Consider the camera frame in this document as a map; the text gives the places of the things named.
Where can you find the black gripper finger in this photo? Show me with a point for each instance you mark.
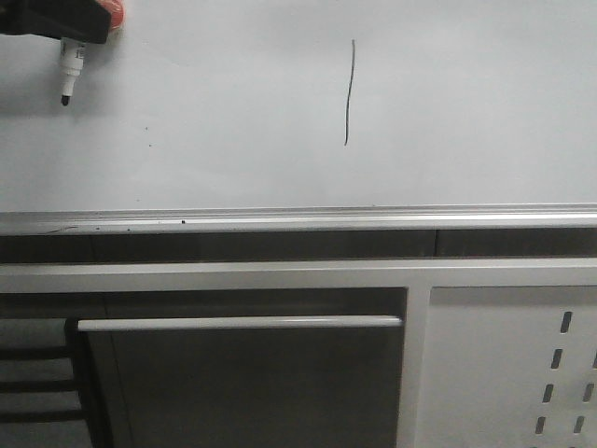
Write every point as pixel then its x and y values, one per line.
pixel 81 20

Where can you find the red round magnet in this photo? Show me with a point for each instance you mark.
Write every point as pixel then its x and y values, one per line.
pixel 117 13

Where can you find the white whiteboard marker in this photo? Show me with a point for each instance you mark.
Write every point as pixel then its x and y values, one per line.
pixel 71 63

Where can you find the white metal pegboard stand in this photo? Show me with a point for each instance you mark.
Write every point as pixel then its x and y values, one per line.
pixel 498 352

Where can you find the white whiteboard with frame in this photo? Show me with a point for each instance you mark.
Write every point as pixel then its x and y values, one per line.
pixel 305 115

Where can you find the grey panel with white rail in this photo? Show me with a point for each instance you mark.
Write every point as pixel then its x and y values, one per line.
pixel 270 381

